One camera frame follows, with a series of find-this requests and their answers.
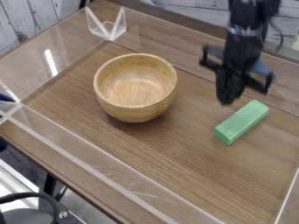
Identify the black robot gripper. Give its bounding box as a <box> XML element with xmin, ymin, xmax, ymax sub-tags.
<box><xmin>199</xmin><ymin>27</ymin><xmax>275</xmax><ymax>104</ymax></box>

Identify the green rectangular block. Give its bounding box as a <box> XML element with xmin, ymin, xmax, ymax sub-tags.
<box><xmin>213</xmin><ymin>100</ymin><xmax>269</xmax><ymax>145</ymax></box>

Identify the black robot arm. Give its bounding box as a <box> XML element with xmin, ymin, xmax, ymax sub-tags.
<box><xmin>199</xmin><ymin>0</ymin><xmax>284</xmax><ymax>105</ymax></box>

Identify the light wooden bowl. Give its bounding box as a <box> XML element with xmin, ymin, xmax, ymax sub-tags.
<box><xmin>93</xmin><ymin>53</ymin><xmax>177</xmax><ymax>123</ymax></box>

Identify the clear acrylic front barrier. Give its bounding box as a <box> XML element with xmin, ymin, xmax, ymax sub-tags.
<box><xmin>0</xmin><ymin>82</ymin><xmax>224</xmax><ymax>224</ymax></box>

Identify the black table leg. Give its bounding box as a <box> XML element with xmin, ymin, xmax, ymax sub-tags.
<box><xmin>43</xmin><ymin>174</ymin><xmax>56</xmax><ymax>196</ymax></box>

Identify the clear acrylic corner bracket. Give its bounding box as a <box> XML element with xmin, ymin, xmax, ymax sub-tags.
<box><xmin>84</xmin><ymin>7</ymin><xmax>127</xmax><ymax>41</ymax></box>

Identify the black cable loop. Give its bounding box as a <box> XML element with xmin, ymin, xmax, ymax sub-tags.
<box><xmin>0</xmin><ymin>192</ymin><xmax>61</xmax><ymax>224</ymax></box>

